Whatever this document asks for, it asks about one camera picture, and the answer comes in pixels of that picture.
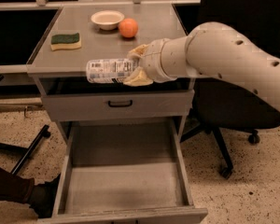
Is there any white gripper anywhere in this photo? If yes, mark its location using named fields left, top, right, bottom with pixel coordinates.
left=123, top=38, right=174, bottom=87

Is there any clear plastic water bottle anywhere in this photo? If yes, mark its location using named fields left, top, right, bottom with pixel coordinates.
left=86, top=58, right=138, bottom=84

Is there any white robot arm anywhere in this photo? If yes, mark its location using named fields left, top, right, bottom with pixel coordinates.
left=123, top=22, right=280, bottom=112

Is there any closed grey drawer front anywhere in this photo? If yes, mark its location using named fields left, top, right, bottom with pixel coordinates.
left=42, top=91, right=193, bottom=121

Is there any grey drawer cabinet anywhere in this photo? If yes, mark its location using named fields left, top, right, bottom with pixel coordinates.
left=28, top=3, right=189, bottom=139

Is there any open grey lower drawer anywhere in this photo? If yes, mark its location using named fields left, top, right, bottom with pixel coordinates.
left=37, top=119, right=208, bottom=224

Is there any orange fruit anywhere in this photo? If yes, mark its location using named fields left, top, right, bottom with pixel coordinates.
left=119, top=19, right=138, bottom=38

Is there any white ceramic bowl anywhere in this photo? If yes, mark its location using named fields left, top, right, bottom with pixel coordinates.
left=91, top=10, right=124, bottom=31

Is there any yellow green sponge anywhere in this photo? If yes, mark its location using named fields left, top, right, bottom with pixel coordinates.
left=50, top=33, right=81, bottom=50

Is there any black office chair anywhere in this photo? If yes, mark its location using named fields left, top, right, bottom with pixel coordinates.
left=174, top=0, right=280, bottom=178

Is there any black chair base leg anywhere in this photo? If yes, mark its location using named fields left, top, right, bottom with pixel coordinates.
left=0, top=125, right=50, bottom=175

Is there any black shoe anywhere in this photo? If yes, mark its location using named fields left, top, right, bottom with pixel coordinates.
left=28, top=176, right=60, bottom=218

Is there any person's brown trouser leg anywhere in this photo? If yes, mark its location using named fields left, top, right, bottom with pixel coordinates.
left=0, top=168, right=35, bottom=203

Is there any black drawer handle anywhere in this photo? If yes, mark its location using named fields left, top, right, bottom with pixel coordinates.
left=107, top=100, right=133, bottom=108

